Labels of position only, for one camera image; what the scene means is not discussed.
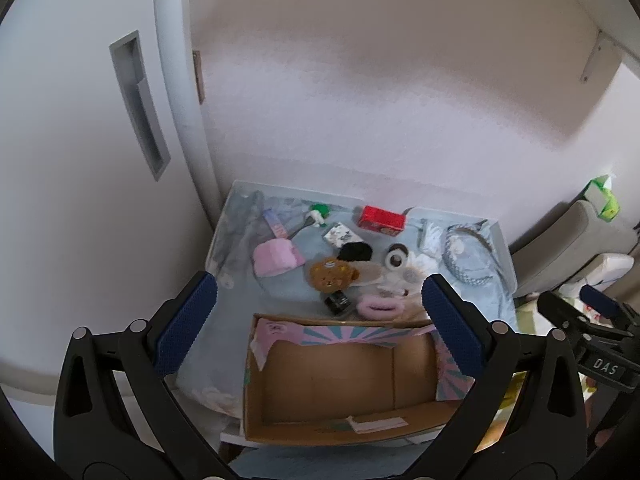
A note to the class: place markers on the yellow striped cushion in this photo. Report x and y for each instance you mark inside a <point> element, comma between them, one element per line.
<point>525,317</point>

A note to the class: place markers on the brown and white tape roll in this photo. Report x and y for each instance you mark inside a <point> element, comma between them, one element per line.
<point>395,260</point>

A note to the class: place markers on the green tissue packet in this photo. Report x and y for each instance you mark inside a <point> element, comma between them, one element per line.
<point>602,197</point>

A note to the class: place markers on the white wall shelf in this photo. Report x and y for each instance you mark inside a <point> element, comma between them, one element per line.
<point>590,5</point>

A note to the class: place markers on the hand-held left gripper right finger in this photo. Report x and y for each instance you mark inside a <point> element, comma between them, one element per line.
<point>450,330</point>

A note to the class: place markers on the small black bottle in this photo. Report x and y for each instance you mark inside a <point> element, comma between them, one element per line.
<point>337,302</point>

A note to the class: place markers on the green and white toy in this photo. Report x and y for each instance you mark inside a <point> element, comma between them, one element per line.
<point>318,208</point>

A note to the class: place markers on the white door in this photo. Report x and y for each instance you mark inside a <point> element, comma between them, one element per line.
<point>60,160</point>

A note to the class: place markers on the small white patterned box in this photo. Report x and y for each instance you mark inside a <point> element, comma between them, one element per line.
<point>342,234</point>

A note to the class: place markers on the brown door hinge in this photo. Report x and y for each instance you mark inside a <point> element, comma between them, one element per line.
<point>198,77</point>

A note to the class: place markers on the blue floral tablecloth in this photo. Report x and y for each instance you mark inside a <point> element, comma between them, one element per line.
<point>300,295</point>

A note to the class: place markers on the brown bear plush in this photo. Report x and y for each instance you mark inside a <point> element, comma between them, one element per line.
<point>330,275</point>

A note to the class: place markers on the pink hair clip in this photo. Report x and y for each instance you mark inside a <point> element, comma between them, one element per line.
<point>367,307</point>

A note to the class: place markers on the blue braided headband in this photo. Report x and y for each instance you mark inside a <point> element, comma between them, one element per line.
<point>450,267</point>

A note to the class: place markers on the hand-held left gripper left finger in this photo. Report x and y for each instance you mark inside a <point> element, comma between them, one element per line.
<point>186,321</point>

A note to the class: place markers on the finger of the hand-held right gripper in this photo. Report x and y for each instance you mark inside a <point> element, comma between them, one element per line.
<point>602,297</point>
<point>557,307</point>

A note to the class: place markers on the pink plush cloth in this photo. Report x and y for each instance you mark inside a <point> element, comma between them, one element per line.
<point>275,258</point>

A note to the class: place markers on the cardboard box with pink flaps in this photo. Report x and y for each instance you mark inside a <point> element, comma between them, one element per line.
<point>340,380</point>

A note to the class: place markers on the red box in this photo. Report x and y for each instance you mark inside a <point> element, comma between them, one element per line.
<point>380,220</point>

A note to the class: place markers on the black fluffy scrunchie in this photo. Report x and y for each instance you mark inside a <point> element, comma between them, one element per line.
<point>355,251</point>

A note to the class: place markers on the white shelf bracket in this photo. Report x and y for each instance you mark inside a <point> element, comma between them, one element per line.
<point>597,57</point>

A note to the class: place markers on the white cloth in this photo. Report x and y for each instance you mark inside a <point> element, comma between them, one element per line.
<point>430,237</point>

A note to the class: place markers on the white paper card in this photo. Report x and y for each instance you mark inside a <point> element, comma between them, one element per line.
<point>380,425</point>

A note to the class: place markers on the grey sofa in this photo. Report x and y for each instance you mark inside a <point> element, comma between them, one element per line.
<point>560,240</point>

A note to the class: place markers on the pink stick tube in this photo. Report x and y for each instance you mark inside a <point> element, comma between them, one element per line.
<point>277,227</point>

